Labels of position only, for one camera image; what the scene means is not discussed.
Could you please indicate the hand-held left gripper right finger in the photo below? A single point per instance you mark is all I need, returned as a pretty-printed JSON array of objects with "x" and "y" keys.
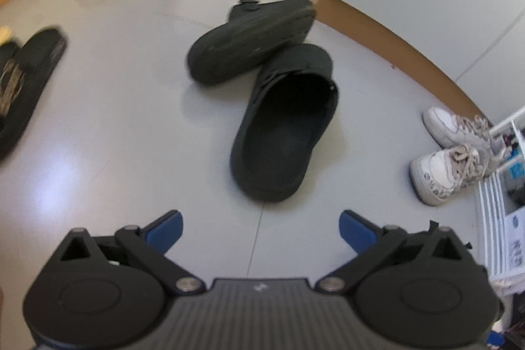
[{"x": 357, "y": 231}]

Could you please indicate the black slide sandal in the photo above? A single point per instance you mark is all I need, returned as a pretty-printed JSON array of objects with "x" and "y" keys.
[
  {"x": 8, "y": 83},
  {"x": 37, "y": 79}
]

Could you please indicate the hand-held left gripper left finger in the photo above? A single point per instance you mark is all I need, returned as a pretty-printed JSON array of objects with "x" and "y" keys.
[{"x": 166, "y": 231}]

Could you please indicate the plain white sneaker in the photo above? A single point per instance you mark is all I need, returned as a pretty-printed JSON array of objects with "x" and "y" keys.
[{"x": 447, "y": 124}]

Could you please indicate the white shoe rack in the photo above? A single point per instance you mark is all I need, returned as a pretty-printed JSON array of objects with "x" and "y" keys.
[{"x": 490, "y": 218}]

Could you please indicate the white sneaker black print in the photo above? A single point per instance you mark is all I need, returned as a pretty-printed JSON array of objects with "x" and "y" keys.
[{"x": 439, "y": 169}]

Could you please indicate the black slip-on mule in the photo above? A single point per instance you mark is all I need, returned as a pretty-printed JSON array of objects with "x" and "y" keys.
[
  {"x": 246, "y": 42},
  {"x": 283, "y": 128}
]

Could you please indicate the white printed paper bag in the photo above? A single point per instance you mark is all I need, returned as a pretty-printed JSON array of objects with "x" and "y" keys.
[{"x": 516, "y": 239}]

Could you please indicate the clear plastic water bottle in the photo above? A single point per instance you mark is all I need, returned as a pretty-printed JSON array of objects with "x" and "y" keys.
[{"x": 516, "y": 171}]

